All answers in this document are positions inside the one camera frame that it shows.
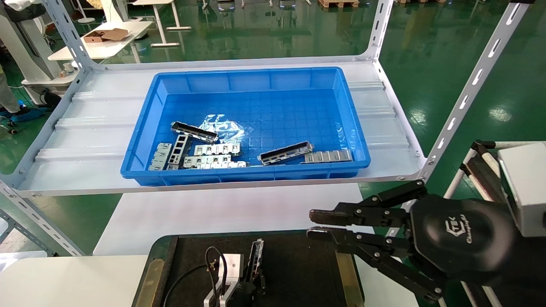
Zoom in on white table with T legs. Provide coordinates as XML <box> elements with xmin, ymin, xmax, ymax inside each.
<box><xmin>128</xmin><ymin>0</ymin><xmax>192</xmax><ymax>47</ymax></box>

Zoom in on black cable coil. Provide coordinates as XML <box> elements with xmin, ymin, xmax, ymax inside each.
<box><xmin>41</xmin><ymin>90</ymin><xmax>63</xmax><ymax>107</ymax></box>

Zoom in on white rectangular work table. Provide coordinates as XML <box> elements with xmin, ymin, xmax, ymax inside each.
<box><xmin>48</xmin><ymin>20</ymin><xmax>153</xmax><ymax>61</ymax></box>

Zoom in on clear crumpled plastic bag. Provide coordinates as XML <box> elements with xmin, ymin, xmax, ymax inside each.
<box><xmin>200</xmin><ymin>113</ymin><xmax>247</xmax><ymax>144</ymax></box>

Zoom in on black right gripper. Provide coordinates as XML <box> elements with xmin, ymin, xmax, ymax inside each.
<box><xmin>306</xmin><ymin>179</ymin><xmax>519</xmax><ymax>301</ymax></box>

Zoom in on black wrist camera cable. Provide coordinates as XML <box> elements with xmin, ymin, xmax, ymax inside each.
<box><xmin>162</xmin><ymin>246</ymin><xmax>227</xmax><ymax>307</ymax></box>

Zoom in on white floor machine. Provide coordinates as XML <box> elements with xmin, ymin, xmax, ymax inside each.
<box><xmin>0</xmin><ymin>0</ymin><xmax>79</xmax><ymax>92</ymax></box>

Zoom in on dark metal channel bracket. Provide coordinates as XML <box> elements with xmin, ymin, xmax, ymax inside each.
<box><xmin>171</xmin><ymin>122</ymin><xmax>219</xmax><ymax>144</ymax></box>

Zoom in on wooden pallet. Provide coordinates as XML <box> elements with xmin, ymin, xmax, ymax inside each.
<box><xmin>318</xmin><ymin>0</ymin><xmax>360</xmax><ymax>8</ymax></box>

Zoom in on flat silver slotted metal plate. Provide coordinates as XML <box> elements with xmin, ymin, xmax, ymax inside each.
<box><xmin>198</xmin><ymin>161</ymin><xmax>248</xmax><ymax>170</ymax></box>
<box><xmin>148</xmin><ymin>143</ymin><xmax>172</xmax><ymax>171</ymax></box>
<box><xmin>194</xmin><ymin>143</ymin><xmax>242</xmax><ymax>156</ymax></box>
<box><xmin>183</xmin><ymin>154</ymin><xmax>232</xmax><ymax>168</ymax></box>

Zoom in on blue shoe cover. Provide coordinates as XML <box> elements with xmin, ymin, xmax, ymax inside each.
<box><xmin>13</xmin><ymin>106</ymin><xmax>49</xmax><ymax>119</ymax></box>

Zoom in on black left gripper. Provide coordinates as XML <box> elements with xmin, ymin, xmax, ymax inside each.
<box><xmin>230</xmin><ymin>275</ymin><xmax>267</xmax><ymax>307</ymax></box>

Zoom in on flat grey slotted metal plate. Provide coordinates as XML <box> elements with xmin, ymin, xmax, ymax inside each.
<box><xmin>301</xmin><ymin>150</ymin><xmax>353</xmax><ymax>164</ymax></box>

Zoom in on white tube frame black padding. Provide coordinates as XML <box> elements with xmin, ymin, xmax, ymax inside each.
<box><xmin>444</xmin><ymin>139</ymin><xmax>508</xmax><ymax>203</ymax></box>

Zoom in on black container tray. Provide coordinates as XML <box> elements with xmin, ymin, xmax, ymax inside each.
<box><xmin>132</xmin><ymin>230</ymin><xmax>365</xmax><ymax>307</ymax></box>

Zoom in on person in grey clothes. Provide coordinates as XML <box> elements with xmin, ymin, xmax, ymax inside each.
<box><xmin>0</xmin><ymin>64</ymin><xmax>21</xmax><ymax>115</ymax></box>

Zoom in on silver channel bracket with slots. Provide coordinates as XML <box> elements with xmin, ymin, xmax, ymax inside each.
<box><xmin>257</xmin><ymin>141</ymin><xmax>314</xmax><ymax>166</ymax></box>
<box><xmin>249</xmin><ymin>239</ymin><xmax>265</xmax><ymax>295</ymax></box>

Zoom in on open brown cardboard box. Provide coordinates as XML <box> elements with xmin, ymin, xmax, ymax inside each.
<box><xmin>83</xmin><ymin>28</ymin><xmax>131</xmax><ymax>43</ymax></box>

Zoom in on white metal shelf rack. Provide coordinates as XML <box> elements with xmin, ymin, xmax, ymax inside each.
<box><xmin>0</xmin><ymin>0</ymin><xmax>536</xmax><ymax>257</ymax></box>

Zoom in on dark metal frame with windows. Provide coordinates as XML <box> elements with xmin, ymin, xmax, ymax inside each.
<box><xmin>166</xmin><ymin>134</ymin><xmax>192</xmax><ymax>168</ymax></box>

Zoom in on blue plastic bin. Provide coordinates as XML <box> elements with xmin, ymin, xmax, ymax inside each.
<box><xmin>120</xmin><ymin>67</ymin><xmax>371</xmax><ymax>186</ymax></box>

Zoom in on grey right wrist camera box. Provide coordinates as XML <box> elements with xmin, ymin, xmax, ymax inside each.
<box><xmin>497</xmin><ymin>142</ymin><xmax>546</xmax><ymax>237</ymax></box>

